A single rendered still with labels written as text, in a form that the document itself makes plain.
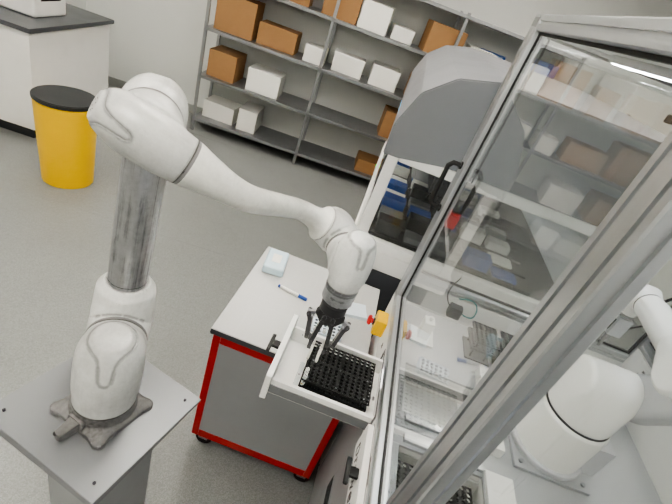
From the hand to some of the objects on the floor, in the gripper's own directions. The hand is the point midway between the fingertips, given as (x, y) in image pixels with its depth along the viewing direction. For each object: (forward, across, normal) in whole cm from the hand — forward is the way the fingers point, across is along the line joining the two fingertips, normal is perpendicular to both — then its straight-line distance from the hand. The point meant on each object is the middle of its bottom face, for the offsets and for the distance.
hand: (315, 349), depth 126 cm
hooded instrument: (+100, +58, +178) cm, 212 cm away
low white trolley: (+100, -8, +46) cm, 110 cm away
